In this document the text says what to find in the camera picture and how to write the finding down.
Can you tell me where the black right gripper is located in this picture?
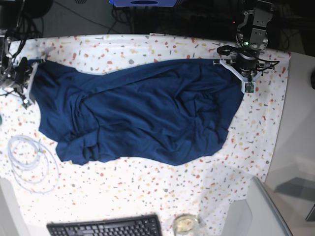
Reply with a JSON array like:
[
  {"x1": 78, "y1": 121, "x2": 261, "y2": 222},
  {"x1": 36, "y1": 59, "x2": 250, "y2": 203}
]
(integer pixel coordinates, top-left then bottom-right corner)
[{"x1": 0, "y1": 57, "x2": 32, "y2": 91}]

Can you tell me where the black computer keyboard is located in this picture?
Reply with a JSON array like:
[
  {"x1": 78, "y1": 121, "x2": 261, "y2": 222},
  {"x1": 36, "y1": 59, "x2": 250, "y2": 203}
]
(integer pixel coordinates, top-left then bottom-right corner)
[{"x1": 46, "y1": 214, "x2": 162, "y2": 236}]

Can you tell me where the blue box at top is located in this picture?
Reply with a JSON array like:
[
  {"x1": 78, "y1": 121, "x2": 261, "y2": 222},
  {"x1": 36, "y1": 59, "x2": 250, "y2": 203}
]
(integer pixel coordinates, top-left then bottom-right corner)
[{"x1": 109, "y1": 0, "x2": 185, "y2": 7}]

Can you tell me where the dark blue t-shirt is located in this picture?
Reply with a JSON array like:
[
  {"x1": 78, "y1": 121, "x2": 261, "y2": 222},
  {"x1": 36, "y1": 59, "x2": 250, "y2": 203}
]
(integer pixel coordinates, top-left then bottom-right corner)
[{"x1": 31, "y1": 59, "x2": 244, "y2": 166}]

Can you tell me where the clear glass jar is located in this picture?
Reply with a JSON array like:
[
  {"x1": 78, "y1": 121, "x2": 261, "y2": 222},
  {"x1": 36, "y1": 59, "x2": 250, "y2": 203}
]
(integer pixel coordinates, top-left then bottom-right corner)
[{"x1": 173, "y1": 214, "x2": 199, "y2": 236}]

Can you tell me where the grey monitor edge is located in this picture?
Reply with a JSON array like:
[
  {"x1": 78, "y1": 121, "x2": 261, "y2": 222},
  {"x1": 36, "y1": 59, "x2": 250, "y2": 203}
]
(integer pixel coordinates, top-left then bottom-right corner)
[{"x1": 247, "y1": 177, "x2": 292, "y2": 236}]

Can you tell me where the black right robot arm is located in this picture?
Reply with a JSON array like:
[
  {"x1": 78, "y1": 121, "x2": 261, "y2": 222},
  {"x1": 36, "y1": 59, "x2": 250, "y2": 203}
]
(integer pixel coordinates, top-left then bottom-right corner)
[{"x1": 0, "y1": 0, "x2": 32, "y2": 94}]

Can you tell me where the coiled white cable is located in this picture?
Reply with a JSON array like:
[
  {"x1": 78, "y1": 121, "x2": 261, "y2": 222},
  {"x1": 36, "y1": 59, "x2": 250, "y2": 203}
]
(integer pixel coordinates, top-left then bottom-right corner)
[{"x1": 6, "y1": 134, "x2": 60, "y2": 195}]

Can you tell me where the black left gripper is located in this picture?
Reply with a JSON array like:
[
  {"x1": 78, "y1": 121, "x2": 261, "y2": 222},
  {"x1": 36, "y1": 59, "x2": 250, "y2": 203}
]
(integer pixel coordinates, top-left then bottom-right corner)
[{"x1": 232, "y1": 51, "x2": 260, "y2": 78}]

